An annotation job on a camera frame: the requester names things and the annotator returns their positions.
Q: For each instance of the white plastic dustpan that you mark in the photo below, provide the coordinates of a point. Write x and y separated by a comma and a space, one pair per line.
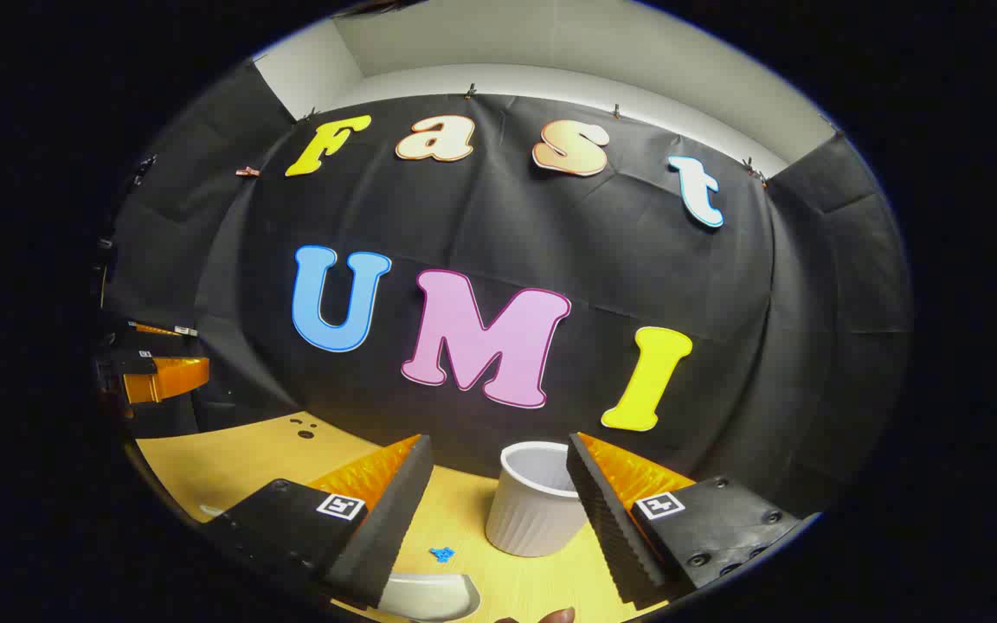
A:
429, 597

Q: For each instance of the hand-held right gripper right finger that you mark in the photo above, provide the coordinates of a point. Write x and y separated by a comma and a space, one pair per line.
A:
607, 519

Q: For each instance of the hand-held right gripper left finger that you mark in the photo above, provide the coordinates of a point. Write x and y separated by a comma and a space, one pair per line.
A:
382, 528

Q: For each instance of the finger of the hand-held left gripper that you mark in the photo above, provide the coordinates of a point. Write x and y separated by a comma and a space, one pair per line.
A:
159, 330
165, 379

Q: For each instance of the blue paper scrap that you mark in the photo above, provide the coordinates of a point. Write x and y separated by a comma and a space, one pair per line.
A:
441, 554

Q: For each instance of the wooden desktop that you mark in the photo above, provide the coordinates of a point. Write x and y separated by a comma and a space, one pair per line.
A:
239, 459

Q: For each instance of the white ribbed garbage bin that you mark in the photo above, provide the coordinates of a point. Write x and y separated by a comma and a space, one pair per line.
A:
529, 510

